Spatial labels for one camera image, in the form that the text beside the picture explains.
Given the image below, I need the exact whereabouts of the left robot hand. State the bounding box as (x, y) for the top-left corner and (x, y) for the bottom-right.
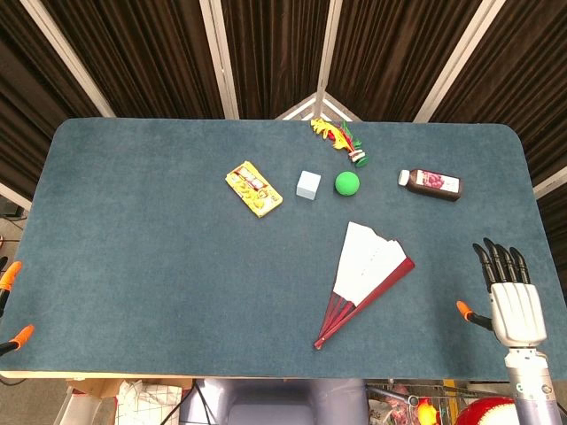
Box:
(0, 259), (35, 358)

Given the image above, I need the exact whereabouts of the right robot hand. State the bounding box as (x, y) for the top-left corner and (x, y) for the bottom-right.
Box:
(455, 237), (548, 349)

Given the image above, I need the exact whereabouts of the red ribbed paper folding fan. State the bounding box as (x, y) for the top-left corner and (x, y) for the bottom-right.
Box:
(313, 220), (416, 352)

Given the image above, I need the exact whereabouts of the red and white ball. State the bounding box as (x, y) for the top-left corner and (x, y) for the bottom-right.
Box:
(454, 397), (517, 425)

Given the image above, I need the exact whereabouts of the blue felt table cover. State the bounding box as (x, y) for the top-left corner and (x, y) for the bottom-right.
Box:
(0, 117), (567, 382)

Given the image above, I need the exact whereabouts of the yellow red plush toy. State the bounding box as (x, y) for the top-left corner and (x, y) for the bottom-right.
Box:
(416, 397), (440, 425)

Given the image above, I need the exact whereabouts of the dark juice bottle white cap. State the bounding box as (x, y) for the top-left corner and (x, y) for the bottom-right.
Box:
(397, 167), (462, 203)

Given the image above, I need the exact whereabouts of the dark brown pleated curtain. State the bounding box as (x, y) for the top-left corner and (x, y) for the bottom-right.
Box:
(431, 0), (567, 249)
(0, 0), (104, 200)
(221, 0), (333, 120)
(327, 0), (486, 121)
(40, 0), (227, 119)

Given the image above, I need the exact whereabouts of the white checked bag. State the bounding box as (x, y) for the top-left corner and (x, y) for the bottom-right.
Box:
(115, 379), (183, 425)

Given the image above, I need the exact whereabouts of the green ball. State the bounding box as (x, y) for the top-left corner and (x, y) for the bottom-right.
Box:
(334, 171), (361, 197)

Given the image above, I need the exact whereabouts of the light blue cube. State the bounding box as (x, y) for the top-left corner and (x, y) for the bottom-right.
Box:
(295, 170), (322, 200)

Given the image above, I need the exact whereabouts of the colourful feather shuttlecock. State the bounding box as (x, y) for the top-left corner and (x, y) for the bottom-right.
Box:
(309, 117), (369, 168)

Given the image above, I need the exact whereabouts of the yellow snack box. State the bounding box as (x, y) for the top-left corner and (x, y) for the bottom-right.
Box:
(224, 159), (284, 219)

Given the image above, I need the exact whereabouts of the purple grey robot torso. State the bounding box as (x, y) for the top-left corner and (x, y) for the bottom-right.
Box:
(179, 378), (369, 425)

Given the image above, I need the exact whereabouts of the wire basket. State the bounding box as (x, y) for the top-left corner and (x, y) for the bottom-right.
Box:
(365, 380), (510, 425)

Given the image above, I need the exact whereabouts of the black cable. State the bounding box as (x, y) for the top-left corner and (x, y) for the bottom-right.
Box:
(179, 380), (209, 425)

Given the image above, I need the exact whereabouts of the white partition post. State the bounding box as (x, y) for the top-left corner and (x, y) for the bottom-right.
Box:
(414, 0), (509, 123)
(198, 0), (240, 120)
(315, 0), (345, 97)
(19, 0), (117, 119)

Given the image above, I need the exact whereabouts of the white partition base frame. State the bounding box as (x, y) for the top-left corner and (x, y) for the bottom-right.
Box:
(274, 90), (361, 123)

